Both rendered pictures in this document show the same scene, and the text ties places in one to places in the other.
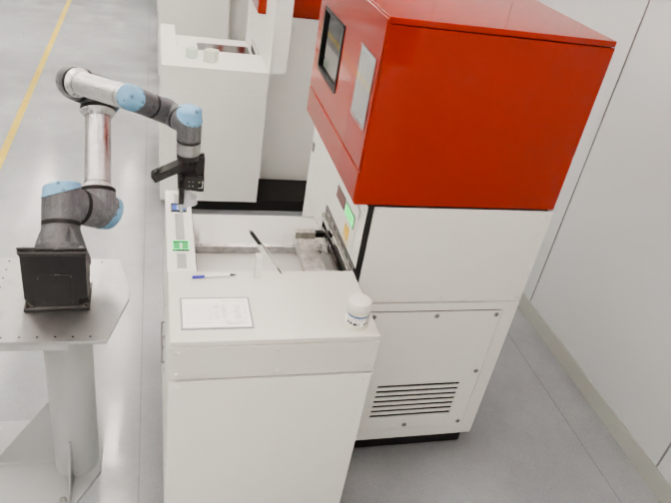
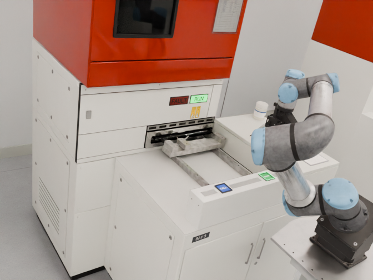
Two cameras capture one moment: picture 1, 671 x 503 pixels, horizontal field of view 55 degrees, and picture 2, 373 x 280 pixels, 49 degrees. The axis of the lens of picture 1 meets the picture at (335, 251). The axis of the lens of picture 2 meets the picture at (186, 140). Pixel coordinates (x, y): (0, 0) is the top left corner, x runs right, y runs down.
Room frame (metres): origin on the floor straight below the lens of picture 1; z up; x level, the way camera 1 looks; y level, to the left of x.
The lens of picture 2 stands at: (2.78, 1.88, 1.88)
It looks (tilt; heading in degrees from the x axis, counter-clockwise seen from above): 27 degrees down; 249
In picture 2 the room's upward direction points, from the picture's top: 11 degrees clockwise
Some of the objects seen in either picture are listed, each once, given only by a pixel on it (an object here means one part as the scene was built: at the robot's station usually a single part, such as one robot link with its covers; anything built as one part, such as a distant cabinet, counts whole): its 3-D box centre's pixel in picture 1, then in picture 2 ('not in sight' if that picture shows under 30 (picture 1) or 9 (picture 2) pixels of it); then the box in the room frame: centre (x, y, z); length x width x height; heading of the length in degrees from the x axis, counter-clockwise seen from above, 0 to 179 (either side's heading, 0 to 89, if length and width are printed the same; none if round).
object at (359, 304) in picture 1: (357, 311); (260, 110); (1.58, -0.10, 1.01); 0.07 x 0.07 x 0.10
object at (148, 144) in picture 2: (335, 251); (180, 134); (2.09, 0.00, 0.89); 0.44 x 0.02 x 0.10; 19
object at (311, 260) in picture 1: (311, 261); (194, 146); (2.03, 0.08, 0.87); 0.36 x 0.08 x 0.03; 19
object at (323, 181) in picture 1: (333, 199); (155, 116); (2.27, 0.05, 1.02); 0.82 x 0.03 x 0.40; 19
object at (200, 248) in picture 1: (259, 249); (191, 173); (2.11, 0.29, 0.84); 0.50 x 0.02 x 0.03; 109
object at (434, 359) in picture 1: (384, 318); (114, 180); (2.37, -0.28, 0.41); 0.82 x 0.71 x 0.82; 19
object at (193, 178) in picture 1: (190, 171); (280, 118); (1.84, 0.50, 1.25); 0.09 x 0.08 x 0.12; 109
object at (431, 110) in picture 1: (436, 81); (136, 1); (2.37, -0.25, 1.52); 0.81 x 0.75 x 0.59; 19
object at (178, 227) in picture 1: (179, 244); (242, 195); (1.96, 0.56, 0.89); 0.55 x 0.09 x 0.14; 19
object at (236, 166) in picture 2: not in sight; (232, 163); (1.85, 0.21, 0.84); 0.50 x 0.02 x 0.03; 109
